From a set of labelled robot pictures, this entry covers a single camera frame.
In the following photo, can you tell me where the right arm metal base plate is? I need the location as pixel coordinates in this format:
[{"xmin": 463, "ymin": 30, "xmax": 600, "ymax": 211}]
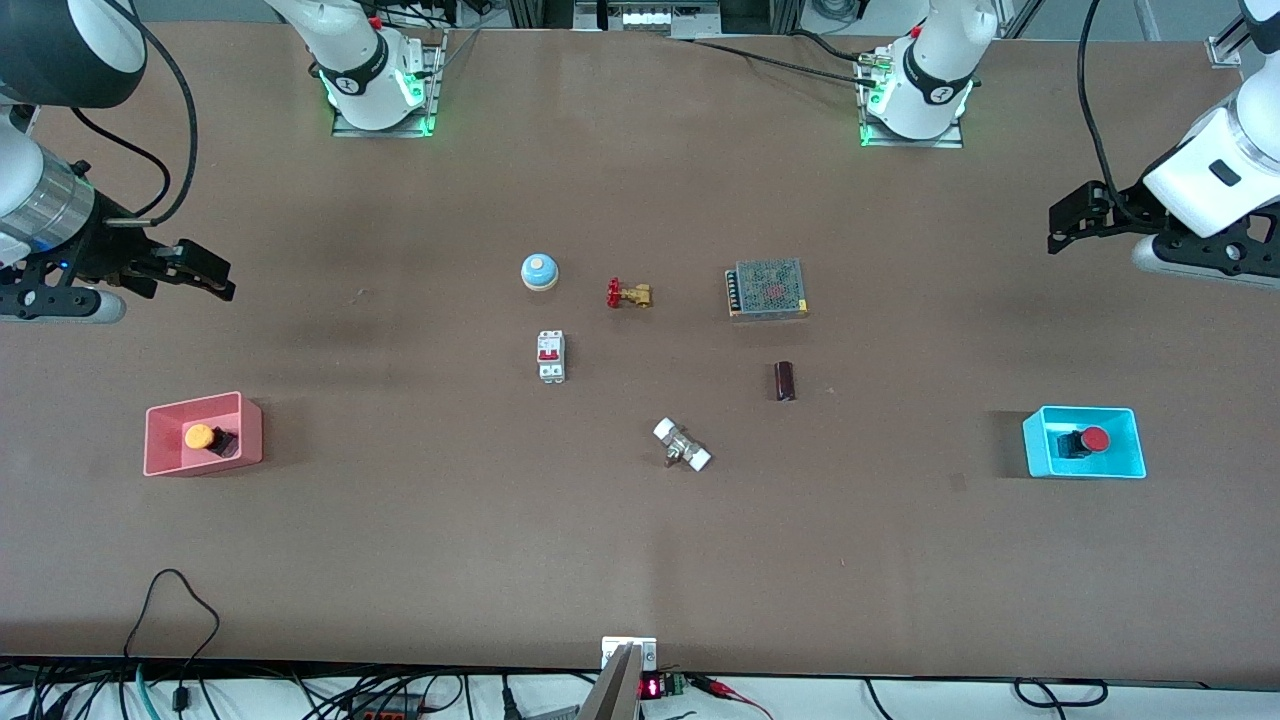
[{"xmin": 332, "ymin": 30, "xmax": 447, "ymax": 138}]

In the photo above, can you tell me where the metal fitting with white caps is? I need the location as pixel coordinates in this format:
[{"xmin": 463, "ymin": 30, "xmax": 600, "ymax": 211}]
[{"xmin": 653, "ymin": 418, "xmax": 713, "ymax": 472}]

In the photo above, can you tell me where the black cable across table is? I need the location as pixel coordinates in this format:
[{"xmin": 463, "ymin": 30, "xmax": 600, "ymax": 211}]
[{"xmin": 688, "ymin": 30, "xmax": 886, "ymax": 87}]

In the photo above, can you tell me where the black flat coiled cable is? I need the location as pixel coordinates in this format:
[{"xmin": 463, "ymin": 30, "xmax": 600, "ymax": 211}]
[{"xmin": 1014, "ymin": 677, "xmax": 1109, "ymax": 709}]

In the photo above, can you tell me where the black looped table edge cable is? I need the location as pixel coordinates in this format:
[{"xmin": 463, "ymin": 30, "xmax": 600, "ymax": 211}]
[{"xmin": 123, "ymin": 568, "xmax": 222, "ymax": 701}]

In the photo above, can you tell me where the red wire with clip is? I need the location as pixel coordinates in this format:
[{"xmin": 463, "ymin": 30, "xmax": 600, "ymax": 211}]
[{"xmin": 690, "ymin": 676, "xmax": 773, "ymax": 720}]

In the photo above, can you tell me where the metal mesh power supply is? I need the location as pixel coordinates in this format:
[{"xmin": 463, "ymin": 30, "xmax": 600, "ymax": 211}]
[{"xmin": 725, "ymin": 258, "xmax": 810, "ymax": 322}]

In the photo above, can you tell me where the red push button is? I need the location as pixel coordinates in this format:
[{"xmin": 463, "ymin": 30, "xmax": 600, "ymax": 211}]
[{"xmin": 1056, "ymin": 426, "xmax": 1112, "ymax": 460}]

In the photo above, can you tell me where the cyan plastic box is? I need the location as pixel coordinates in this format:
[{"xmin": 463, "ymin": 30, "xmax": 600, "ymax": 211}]
[{"xmin": 1022, "ymin": 405, "xmax": 1147, "ymax": 480}]

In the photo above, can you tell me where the aluminium frame with white device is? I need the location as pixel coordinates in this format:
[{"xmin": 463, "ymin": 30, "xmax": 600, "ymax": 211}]
[{"xmin": 505, "ymin": 0, "xmax": 806, "ymax": 41}]

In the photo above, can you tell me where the pink plastic box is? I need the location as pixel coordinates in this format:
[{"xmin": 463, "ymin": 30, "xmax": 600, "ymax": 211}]
[{"xmin": 143, "ymin": 391, "xmax": 264, "ymax": 478}]

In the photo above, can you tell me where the grey camera mount bar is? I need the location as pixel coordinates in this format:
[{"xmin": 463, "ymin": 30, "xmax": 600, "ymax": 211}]
[{"xmin": 578, "ymin": 637, "xmax": 658, "ymax": 720}]

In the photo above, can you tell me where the power strip with red switches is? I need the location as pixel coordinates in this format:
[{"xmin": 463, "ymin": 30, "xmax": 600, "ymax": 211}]
[{"xmin": 338, "ymin": 698, "xmax": 426, "ymax": 720}]

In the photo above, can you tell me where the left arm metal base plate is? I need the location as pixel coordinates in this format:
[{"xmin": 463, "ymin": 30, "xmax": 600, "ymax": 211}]
[{"xmin": 858, "ymin": 50, "xmax": 966, "ymax": 149}]

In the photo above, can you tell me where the yellow push button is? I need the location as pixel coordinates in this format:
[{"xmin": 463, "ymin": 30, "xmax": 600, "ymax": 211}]
[{"xmin": 183, "ymin": 423, "xmax": 241, "ymax": 460}]

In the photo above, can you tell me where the short black right arm cable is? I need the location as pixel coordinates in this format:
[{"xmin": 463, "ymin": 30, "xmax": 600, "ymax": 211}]
[{"xmin": 70, "ymin": 105, "xmax": 173, "ymax": 216}]

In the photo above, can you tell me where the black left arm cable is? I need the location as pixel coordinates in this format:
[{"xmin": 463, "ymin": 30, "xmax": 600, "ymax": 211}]
[{"xmin": 1077, "ymin": 0, "xmax": 1136, "ymax": 206}]

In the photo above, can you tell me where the long black right arm cable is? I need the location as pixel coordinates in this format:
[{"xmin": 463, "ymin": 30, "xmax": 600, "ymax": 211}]
[{"xmin": 100, "ymin": 0, "xmax": 200, "ymax": 229}]

